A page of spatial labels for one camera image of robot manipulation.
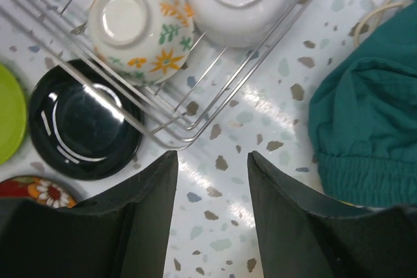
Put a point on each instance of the lime green plate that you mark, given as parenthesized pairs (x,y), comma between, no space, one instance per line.
(13,114)

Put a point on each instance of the teal green cloth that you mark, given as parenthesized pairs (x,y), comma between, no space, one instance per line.
(362,119)

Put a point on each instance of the red floral plate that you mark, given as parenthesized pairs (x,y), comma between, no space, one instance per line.
(41,190)

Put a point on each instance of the lemon print cloth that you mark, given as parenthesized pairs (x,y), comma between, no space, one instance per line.
(356,205)

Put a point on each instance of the metal wire dish rack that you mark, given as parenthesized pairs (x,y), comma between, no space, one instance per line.
(173,113)

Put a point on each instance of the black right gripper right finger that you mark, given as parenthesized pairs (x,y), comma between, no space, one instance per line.
(303,233)

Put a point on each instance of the white speckled bowl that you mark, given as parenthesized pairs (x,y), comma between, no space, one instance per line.
(237,23)

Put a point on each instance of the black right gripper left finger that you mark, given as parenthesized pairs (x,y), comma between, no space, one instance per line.
(121,232)

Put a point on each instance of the black plate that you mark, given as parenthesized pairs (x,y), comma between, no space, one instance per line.
(76,132)

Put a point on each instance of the white floral bowl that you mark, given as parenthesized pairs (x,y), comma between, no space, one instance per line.
(145,41)

